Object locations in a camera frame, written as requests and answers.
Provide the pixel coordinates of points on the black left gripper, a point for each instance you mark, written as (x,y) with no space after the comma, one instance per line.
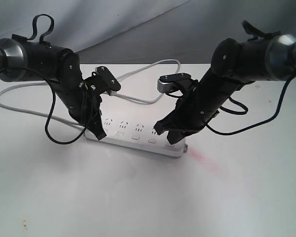
(92,116)

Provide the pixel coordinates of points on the white five-outlet power strip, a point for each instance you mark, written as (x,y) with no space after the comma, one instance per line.
(139,135)

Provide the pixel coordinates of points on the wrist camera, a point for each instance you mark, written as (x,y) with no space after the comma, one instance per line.
(176,82)
(102,81)

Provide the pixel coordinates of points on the grey backdrop cloth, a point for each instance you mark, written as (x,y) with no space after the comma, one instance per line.
(145,31)

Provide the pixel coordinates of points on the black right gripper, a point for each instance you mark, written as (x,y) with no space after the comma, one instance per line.
(188,116)

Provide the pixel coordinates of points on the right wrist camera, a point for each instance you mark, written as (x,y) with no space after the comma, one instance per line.
(176,82)

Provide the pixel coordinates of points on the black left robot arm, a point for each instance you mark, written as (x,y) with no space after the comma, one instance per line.
(21,60)

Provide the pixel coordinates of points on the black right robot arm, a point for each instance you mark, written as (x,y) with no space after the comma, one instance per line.
(233,66)

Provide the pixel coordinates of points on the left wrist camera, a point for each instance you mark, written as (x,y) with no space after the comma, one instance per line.
(102,81)

